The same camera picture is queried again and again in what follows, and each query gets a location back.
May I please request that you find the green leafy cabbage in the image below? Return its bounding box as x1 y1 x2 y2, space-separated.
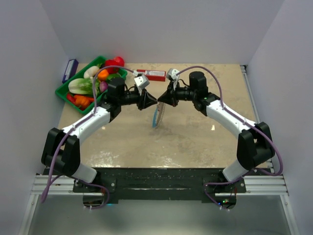
68 78 93 95

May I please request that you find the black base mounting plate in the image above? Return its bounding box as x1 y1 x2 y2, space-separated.
43 166 273 205

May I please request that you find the red chili pepper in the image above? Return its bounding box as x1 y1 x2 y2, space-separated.
67 93 75 104

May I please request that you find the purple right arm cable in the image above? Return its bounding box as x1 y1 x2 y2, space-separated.
175 65 284 209

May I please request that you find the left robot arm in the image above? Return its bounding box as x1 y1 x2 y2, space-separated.
41 74 157 192

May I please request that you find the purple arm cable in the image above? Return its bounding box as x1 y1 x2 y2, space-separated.
175 65 284 209
40 65 139 210

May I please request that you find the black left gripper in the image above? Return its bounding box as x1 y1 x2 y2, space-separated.
118 87 157 112

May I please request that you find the red tomato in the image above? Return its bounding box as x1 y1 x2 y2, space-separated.
113 56 125 67

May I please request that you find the white radish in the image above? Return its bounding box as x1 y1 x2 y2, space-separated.
83 66 99 79

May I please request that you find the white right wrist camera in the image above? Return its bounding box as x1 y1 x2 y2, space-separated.
166 68 179 87

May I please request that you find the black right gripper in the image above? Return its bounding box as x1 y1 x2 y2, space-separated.
158 80 197 107

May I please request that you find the green bell pepper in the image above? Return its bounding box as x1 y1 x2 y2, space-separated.
106 73 121 82

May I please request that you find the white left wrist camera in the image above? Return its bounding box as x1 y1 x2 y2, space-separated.
134 75 150 90

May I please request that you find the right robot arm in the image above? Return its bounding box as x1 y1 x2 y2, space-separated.
158 69 275 192

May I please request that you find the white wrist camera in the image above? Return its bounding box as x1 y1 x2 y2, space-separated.
166 68 179 87
134 75 150 90

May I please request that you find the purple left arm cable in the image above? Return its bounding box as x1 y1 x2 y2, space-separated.
40 65 139 210

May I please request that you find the red bell pepper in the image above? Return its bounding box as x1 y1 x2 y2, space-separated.
104 60 119 74

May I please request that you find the purple box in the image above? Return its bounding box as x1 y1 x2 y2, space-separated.
62 59 78 84

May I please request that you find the red rectangular box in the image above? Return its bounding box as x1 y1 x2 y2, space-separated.
137 69 166 82

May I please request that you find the green plastic tray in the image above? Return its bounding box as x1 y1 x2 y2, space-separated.
55 56 127 115

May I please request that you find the purple onion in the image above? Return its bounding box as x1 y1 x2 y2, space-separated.
99 81 108 93

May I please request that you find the small orange pepper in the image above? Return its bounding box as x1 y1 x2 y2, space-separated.
74 95 94 110

